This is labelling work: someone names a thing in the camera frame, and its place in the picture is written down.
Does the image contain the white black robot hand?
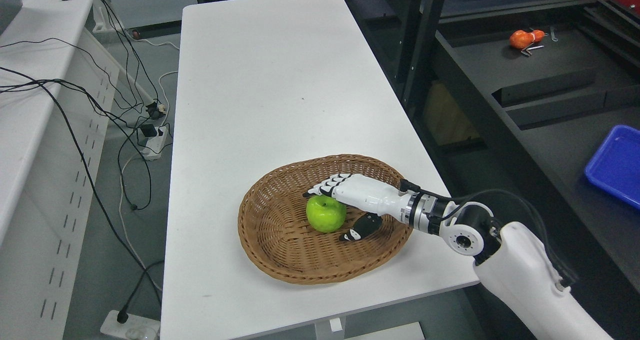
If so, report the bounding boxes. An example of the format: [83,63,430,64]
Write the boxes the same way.
[302,173,425,242]

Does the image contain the green apple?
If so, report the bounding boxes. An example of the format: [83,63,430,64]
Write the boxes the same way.
[305,195,347,233]

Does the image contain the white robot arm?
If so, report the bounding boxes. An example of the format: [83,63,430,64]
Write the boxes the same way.
[399,182,611,340]

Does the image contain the black shelf unit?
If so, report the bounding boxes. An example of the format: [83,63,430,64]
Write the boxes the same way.
[347,0,639,340]

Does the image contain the brown wicker basket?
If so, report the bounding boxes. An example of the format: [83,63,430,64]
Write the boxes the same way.
[237,154,412,285]

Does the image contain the white table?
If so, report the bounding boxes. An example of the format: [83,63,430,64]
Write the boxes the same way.
[160,0,478,340]

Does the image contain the orange toy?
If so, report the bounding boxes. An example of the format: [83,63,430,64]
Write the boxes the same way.
[509,29,546,50]

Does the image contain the white power strip far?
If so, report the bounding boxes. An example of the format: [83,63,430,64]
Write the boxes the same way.
[141,124,167,161]

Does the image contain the white power strip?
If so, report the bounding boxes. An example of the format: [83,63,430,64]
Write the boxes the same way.
[141,124,167,161]
[100,310,161,340]

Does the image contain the blue plastic tray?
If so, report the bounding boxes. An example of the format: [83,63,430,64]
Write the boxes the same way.
[583,125,640,210]

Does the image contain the white power strip near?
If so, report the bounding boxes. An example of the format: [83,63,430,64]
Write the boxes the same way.
[100,310,161,340]

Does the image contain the white side desk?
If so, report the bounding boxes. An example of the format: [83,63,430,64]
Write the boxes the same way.
[0,0,124,340]

